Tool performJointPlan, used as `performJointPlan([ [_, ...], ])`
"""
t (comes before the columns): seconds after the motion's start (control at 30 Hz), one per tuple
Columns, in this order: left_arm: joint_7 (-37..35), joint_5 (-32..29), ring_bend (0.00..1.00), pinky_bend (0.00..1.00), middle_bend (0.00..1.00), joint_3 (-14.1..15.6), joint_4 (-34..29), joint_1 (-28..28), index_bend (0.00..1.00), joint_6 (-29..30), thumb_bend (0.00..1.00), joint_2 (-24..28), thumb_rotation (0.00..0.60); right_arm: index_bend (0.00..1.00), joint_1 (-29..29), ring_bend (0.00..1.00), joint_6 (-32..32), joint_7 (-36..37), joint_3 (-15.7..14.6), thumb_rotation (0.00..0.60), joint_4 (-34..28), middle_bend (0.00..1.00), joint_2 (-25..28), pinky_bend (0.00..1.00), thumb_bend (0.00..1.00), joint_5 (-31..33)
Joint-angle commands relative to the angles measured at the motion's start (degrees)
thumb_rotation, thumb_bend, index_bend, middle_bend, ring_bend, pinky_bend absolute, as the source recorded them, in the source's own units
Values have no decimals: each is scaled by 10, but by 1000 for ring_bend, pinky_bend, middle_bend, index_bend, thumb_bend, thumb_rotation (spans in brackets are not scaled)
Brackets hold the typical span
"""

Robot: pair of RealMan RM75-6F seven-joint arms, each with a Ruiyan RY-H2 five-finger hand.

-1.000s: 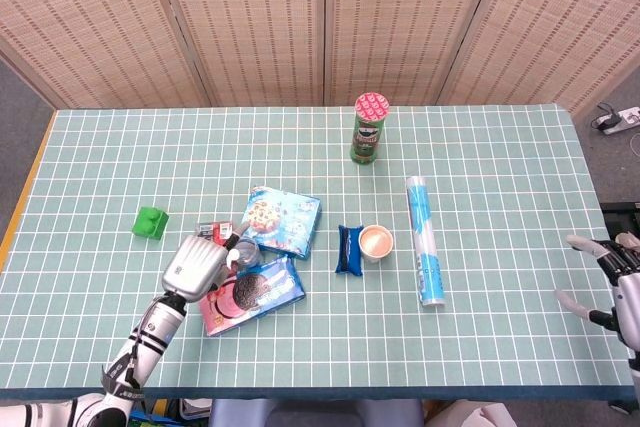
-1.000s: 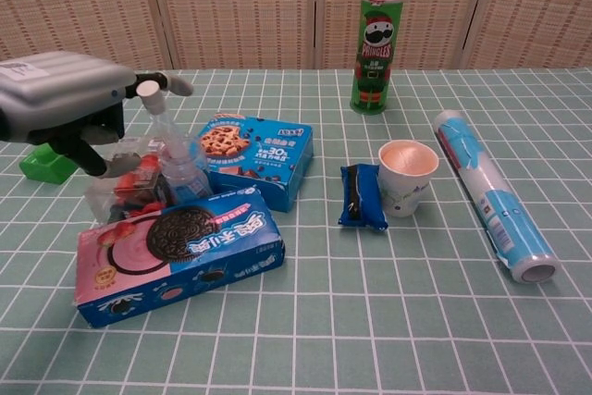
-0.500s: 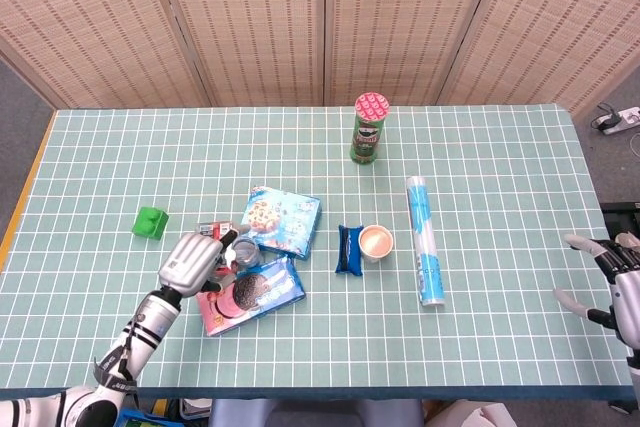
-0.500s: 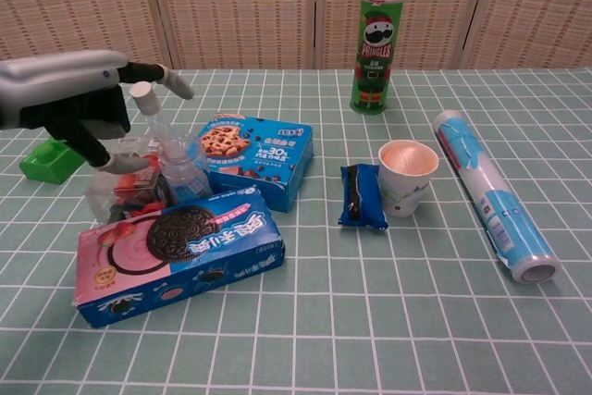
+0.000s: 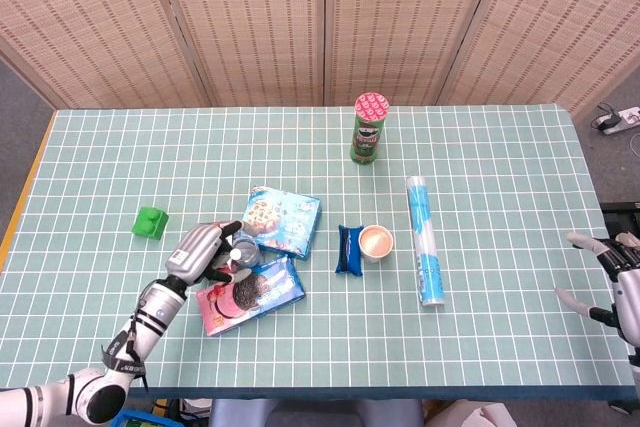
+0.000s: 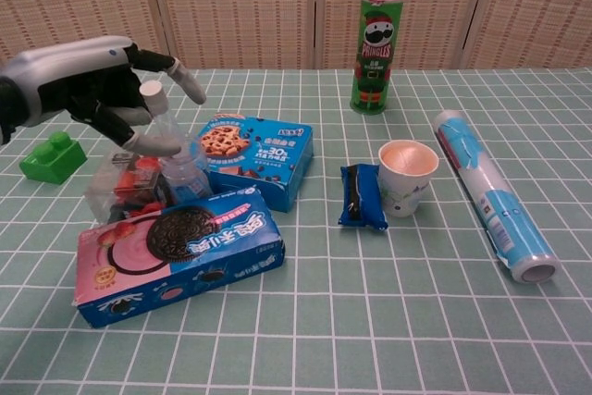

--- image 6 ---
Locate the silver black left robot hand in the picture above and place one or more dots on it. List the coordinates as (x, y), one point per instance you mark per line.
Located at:
(69, 71)

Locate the clear tube with white cap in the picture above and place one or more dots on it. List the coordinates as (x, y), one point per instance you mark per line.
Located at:
(152, 92)

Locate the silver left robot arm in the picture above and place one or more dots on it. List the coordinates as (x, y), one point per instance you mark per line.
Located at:
(7, 113)

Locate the blue chocolate chip cookie box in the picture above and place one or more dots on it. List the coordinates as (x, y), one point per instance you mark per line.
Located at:
(259, 154)

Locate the pink blue Oreo box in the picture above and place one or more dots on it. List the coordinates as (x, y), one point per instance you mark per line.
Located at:
(185, 247)

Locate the green toy brick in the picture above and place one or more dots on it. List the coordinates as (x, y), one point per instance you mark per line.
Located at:
(51, 164)

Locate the clear bag of snacks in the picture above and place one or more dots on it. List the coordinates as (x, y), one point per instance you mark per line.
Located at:
(125, 182)

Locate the bamboo folding screen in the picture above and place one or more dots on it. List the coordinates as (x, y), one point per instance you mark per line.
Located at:
(231, 6)

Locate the green Pringles can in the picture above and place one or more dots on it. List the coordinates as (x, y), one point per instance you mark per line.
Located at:
(377, 66)

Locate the small blue Oreo packet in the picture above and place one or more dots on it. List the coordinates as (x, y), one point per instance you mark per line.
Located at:
(365, 201)

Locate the white paper cup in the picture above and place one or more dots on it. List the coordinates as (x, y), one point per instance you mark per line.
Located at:
(407, 182)

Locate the green grid tablecloth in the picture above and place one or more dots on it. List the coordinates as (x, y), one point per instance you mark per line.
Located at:
(324, 321)

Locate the blue cling film roll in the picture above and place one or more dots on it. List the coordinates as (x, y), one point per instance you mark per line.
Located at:
(499, 201)

